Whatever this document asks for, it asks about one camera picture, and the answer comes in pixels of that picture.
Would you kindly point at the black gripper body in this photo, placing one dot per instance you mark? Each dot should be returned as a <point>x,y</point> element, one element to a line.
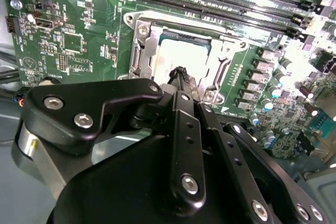
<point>118,187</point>

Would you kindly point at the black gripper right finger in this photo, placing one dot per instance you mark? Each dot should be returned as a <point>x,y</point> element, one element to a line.
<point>228,161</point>

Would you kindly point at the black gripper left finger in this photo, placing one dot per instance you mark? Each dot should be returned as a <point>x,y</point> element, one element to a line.
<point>78,95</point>

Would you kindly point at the metal socket cover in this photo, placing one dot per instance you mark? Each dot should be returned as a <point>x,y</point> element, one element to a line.
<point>151,51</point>

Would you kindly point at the silver CPU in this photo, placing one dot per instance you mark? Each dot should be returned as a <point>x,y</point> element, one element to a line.
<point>183,53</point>

